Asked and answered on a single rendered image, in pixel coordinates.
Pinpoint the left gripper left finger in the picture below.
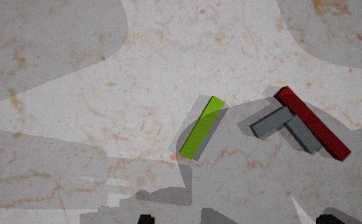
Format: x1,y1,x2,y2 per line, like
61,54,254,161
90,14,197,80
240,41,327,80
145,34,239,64
137,214,155,224

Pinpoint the dark red rectangular bar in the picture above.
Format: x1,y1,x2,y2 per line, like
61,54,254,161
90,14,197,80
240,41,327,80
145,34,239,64
274,86,351,161

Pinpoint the grey rectangular rod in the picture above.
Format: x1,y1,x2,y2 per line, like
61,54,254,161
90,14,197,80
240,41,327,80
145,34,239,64
249,106,293,138
283,115,322,154

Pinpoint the lime green rod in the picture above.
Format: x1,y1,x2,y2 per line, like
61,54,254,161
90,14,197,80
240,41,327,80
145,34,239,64
179,96,225,160

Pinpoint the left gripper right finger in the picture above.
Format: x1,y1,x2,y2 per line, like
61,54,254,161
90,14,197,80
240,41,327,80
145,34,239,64
316,214,345,224

